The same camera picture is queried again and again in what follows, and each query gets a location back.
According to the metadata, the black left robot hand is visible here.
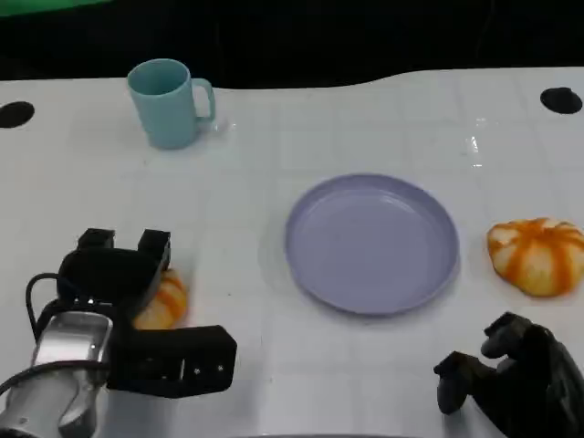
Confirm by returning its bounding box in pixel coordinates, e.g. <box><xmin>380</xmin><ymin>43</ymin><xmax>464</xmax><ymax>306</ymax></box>
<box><xmin>57</xmin><ymin>227</ymin><xmax>172</xmax><ymax>326</ymax></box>

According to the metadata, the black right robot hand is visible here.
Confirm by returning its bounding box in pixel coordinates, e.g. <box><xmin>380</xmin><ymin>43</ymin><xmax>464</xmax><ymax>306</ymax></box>
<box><xmin>433</xmin><ymin>312</ymin><xmax>584</xmax><ymax>438</ymax></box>

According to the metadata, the small orange white bread roll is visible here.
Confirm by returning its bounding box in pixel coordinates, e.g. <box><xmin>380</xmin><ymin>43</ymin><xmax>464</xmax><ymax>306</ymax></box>
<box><xmin>131</xmin><ymin>267</ymin><xmax>191</xmax><ymax>330</ymax></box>

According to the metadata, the large orange white bread roll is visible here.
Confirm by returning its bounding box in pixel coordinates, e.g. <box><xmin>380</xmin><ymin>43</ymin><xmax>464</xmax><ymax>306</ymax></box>
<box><xmin>485</xmin><ymin>217</ymin><xmax>584</xmax><ymax>298</ymax></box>

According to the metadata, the pale green mug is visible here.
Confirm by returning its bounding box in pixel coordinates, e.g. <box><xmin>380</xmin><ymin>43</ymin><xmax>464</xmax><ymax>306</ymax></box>
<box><xmin>126</xmin><ymin>57</ymin><xmax>216</xmax><ymax>151</ymax></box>

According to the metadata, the black table grommet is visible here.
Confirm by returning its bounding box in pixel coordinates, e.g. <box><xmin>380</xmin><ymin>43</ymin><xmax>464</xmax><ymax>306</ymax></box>
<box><xmin>0</xmin><ymin>100</ymin><xmax>36</xmax><ymax>130</ymax></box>
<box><xmin>539</xmin><ymin>86</ymin><xmax>584</xmax><ymax>115</ymax></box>

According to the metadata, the lilac plate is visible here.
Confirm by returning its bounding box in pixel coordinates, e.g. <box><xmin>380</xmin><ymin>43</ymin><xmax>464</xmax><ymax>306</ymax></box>
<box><xmin>285</xmin><ymin>172</ymin><xmax>461</xmax><ymax>318</ymax></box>

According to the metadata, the black curtain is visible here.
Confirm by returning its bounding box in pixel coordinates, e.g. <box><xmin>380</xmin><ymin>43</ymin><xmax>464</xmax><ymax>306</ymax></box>
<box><xmin>0</xmin><ymin>0</ymin><xmax>584</xmax><ymax>90</ymax></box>

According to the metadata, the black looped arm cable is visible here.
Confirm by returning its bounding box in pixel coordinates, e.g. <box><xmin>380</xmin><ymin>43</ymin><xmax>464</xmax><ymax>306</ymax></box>
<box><xmin>26</xmin><ymin>272</ymin><xmax>63</xmax><ymax>342</ymax></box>

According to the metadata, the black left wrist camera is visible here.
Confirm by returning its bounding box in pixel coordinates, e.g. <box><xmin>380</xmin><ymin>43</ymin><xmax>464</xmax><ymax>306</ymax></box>
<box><xmin>105</xmin><ymin>314</ymin><xmax>238</xmax><ymax>399</ymax></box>

